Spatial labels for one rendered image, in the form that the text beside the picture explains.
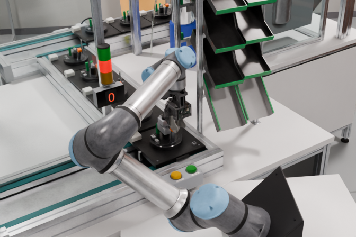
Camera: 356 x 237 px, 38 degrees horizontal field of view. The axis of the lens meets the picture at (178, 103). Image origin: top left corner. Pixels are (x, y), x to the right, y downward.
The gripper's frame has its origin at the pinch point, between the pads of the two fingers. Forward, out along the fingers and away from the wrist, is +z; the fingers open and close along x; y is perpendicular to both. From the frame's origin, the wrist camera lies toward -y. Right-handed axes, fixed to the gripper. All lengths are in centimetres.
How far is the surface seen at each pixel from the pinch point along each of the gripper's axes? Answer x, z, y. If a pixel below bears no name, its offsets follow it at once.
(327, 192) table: 42, 21, 45
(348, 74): 171, 47, -55
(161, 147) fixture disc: -5.2, 8.4, -2.7
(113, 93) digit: -18.0, -14.7, -16.6
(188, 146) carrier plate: 5.7, 10.1, 1.3
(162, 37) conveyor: 68, 19, -125
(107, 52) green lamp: -18.4, -32.6, -16.7
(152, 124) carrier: 1.8, 10.0, -22.4
